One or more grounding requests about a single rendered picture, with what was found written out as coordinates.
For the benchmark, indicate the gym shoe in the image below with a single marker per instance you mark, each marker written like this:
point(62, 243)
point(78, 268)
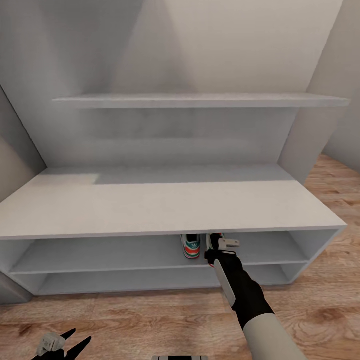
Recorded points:
point(212, 240)
point(191, 245)

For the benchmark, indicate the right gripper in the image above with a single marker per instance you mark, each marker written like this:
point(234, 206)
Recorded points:
point(211, 255)

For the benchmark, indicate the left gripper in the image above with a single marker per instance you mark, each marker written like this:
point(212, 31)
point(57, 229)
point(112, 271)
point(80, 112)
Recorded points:
point(60, 354)

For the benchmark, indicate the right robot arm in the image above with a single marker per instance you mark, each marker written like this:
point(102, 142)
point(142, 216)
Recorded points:
point(266, 336)

